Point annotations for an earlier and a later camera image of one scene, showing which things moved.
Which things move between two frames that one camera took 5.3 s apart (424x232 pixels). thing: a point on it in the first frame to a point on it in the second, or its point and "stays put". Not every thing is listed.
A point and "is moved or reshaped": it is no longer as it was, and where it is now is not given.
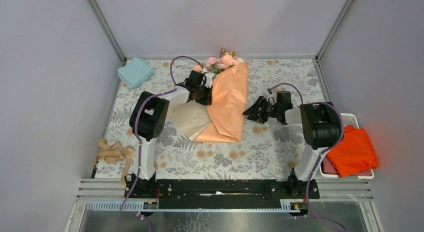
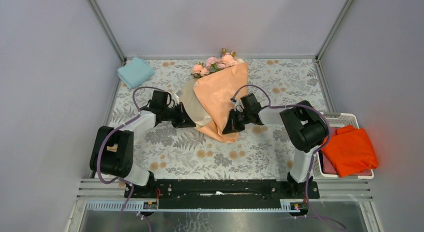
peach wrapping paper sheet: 222,121 is moved or reshaped
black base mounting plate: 221,194 stays put
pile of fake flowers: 217,65 stays put
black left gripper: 205,100 to 183,120
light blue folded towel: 135,72 stays put
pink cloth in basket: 329,168 stays put
